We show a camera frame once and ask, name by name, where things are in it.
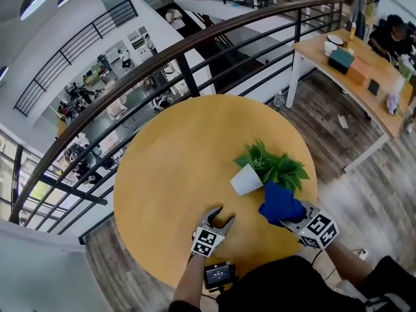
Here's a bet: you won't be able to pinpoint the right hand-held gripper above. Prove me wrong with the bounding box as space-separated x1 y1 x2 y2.
279 201 339 250

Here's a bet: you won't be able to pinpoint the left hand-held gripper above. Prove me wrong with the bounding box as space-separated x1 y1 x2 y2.
190 206 235 259

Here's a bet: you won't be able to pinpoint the blue cloth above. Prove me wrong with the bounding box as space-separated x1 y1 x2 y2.
258 180 306 227

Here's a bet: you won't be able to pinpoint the green potted plant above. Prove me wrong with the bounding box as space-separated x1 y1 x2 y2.
229 138 311 197

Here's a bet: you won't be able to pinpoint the person's left forearm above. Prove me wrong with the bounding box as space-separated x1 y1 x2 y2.
174 253 205 310

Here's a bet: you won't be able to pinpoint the person's right forearm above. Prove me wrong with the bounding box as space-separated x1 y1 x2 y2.
324 239 374 287

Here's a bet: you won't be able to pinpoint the small black screen device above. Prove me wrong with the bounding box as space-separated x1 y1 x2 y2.
203 261 237 291

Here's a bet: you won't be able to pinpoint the person's black shirt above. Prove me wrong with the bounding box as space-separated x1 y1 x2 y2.
167 255 416 312

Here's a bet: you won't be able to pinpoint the clear plastic water bottle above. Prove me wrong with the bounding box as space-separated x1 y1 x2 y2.
272 88 287 111

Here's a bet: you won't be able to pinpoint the round yellow wooden table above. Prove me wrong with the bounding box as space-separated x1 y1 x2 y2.
8 0 345 237

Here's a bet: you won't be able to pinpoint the orange box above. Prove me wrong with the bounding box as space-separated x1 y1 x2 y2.
344 58 371 86

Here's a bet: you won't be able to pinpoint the dark teal tissue box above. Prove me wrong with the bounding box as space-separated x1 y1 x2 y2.
327 47 355 76

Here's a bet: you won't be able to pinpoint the dark staircase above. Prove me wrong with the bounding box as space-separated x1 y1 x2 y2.
155 0 264 94

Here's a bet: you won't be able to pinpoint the long wooden white-legged table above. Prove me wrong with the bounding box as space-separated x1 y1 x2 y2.
285 27 416 174

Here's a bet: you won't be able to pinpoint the flowers in white vase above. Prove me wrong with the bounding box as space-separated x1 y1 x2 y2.
391 54 416 94

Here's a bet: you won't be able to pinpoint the frosted glass door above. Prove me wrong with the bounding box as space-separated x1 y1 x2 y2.
0 248 105 312

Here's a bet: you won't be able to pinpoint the straight black balcony railing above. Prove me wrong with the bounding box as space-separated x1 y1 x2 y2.
13 0 139 117

